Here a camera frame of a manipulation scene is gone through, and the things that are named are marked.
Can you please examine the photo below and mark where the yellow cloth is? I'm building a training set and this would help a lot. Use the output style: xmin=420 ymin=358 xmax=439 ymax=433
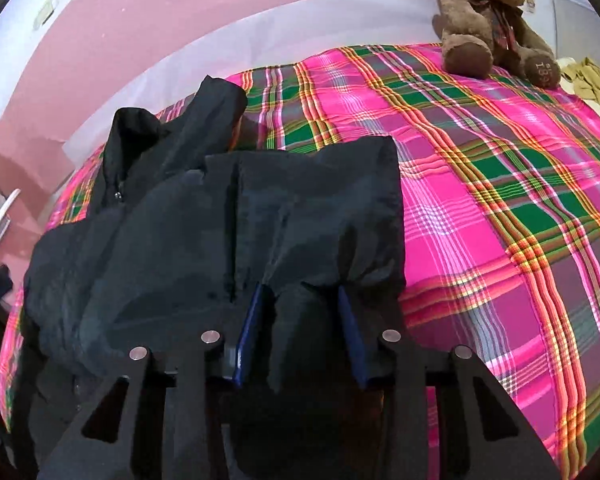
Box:
xmin=559 ymin=56 xmax=600 ymax=137

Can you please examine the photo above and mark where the grey flat panel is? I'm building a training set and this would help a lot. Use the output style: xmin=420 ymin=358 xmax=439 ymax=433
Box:
xmin=552 ymin=0 xmax=600 ymax=59

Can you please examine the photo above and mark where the brown teddy bear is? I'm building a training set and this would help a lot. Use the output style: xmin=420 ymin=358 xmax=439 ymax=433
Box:
xmin=426 ymin=0 xmax=564 ymax=91

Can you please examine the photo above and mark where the white rail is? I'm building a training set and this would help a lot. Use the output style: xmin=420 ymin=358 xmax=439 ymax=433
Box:
xmin=0 ymin=188 xmax=22 ymax=262

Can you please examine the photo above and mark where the white bed sheet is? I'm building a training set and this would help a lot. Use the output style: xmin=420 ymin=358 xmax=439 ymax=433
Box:
xmin=62 ymin=2 xmax=448 ymax=162

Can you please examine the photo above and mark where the black padded jacket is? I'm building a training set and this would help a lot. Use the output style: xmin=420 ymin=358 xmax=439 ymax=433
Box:
xmin=10 ymin=75 xmax=409 ymax=480

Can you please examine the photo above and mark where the pink green plaid blanket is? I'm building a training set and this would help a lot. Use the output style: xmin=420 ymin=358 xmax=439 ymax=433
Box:
xmin=0 ymin=43 xmax=600 ymax=480

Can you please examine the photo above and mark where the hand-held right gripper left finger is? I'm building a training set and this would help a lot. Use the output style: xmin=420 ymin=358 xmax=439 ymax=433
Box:
xmin=40 ymin=283 xmax=270 ymax=480

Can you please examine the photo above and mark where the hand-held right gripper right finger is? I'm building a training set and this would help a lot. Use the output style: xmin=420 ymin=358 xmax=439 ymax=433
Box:
xmin=337 ymin=286 xmax=564 ymax=480

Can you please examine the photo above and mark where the wall socket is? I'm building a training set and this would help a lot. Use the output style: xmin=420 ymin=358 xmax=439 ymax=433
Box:
xmin=33 ymin=1 xmax=57 ymax=28

